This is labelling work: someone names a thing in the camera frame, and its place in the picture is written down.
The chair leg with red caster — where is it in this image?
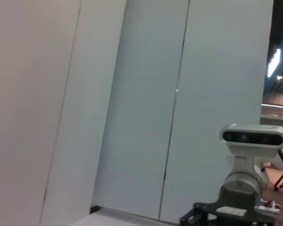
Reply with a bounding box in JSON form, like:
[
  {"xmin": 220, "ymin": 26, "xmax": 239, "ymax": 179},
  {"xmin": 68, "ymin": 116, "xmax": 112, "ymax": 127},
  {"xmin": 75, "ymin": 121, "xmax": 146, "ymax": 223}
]
[{"xmin": 274, "ymin": 172, "xmax": 283, "ymax": 191}]

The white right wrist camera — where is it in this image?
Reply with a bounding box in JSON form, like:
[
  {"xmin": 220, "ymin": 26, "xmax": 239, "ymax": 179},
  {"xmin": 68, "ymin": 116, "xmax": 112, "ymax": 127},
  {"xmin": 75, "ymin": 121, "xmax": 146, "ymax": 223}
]
[{"xmin": 219, "ymin": 123, "xmax": 283, "ymax": 175}]

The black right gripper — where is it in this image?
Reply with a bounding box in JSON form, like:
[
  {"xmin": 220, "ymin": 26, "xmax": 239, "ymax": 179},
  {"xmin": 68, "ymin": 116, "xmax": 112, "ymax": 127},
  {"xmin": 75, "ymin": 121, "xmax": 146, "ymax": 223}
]
[{"xmin": 178, "ymin": 202, "xmax": 279, "ymax": 226}]

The long ceiling light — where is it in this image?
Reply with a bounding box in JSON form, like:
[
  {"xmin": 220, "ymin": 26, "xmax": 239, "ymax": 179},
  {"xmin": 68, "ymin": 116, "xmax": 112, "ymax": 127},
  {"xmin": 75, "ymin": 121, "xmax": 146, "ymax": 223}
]
[{"xmin": 266, "ymin": 48, "xmax": 282, "ymax": 78}]

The white counter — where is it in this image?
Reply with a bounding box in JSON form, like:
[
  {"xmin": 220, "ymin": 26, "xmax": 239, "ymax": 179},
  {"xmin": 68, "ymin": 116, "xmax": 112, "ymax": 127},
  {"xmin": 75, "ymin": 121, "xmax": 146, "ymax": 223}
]
[{"xmin": 260, "ymin": 104, "xmax": 283, "ymax": 134}]

